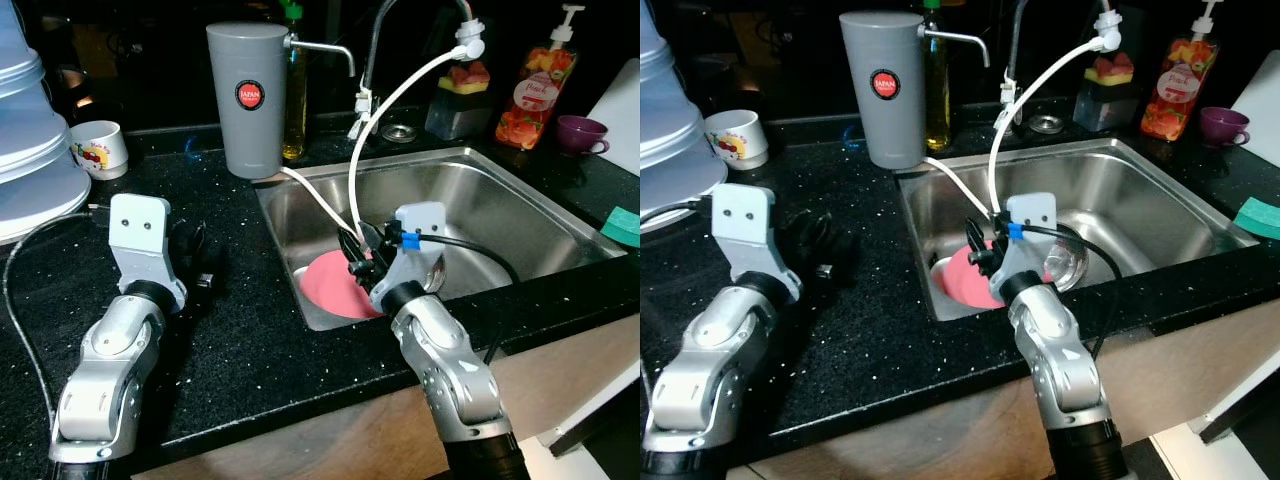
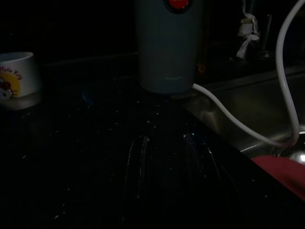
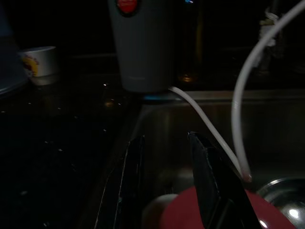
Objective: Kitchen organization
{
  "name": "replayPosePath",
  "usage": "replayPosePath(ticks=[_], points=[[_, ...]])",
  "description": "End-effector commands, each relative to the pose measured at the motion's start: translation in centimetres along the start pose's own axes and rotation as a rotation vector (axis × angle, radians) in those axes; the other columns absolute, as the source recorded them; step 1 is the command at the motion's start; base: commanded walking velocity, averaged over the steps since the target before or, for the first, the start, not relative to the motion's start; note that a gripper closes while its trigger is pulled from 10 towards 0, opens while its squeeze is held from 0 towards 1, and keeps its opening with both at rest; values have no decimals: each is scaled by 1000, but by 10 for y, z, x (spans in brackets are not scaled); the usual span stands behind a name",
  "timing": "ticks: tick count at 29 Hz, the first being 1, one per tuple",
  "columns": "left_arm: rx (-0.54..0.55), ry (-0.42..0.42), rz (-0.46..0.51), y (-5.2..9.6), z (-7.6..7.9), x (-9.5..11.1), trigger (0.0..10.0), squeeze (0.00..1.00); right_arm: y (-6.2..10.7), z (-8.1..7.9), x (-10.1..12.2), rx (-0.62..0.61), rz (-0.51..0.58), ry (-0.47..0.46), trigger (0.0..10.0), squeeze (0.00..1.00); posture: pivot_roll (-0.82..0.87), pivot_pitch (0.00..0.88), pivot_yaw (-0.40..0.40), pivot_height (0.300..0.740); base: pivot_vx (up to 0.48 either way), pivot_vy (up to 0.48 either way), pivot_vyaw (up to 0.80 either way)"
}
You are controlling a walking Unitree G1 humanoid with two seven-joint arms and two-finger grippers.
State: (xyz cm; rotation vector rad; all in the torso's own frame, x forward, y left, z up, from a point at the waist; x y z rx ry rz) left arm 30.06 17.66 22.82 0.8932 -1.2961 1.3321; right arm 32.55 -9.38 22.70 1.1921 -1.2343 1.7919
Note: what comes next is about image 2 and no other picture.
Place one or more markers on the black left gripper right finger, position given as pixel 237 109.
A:
pixel 205 176

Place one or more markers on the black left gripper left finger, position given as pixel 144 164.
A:
pixel 135 179

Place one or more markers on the pink plate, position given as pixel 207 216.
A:
pixel 281 171

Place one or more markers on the stainless steel sink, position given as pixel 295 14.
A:
pixel 250 107

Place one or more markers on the chrome sink drain strainer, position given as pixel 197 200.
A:
pixel 293 152

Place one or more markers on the grey water filter canister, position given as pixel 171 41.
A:
pixel 166 47

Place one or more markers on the white printed mug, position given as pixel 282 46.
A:
pixel 19 78

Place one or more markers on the chrome faucet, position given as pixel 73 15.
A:
pixel 246 6

